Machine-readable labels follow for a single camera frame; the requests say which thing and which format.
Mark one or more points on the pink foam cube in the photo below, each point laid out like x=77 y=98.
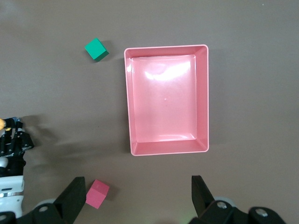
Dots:
x=98 y=193

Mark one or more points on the green foam cube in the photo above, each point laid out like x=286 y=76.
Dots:
x=94 y=47

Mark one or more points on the brown table cover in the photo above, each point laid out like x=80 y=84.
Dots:
x=58 y=98

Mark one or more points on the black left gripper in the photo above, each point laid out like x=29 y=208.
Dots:
x=14 y=163

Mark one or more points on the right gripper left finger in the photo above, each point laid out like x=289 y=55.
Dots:
x=71 y=198

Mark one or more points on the pink plastic bin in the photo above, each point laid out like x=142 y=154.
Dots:
x=165 y=102

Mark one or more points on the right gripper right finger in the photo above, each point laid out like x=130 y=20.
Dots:
x=201 y=198

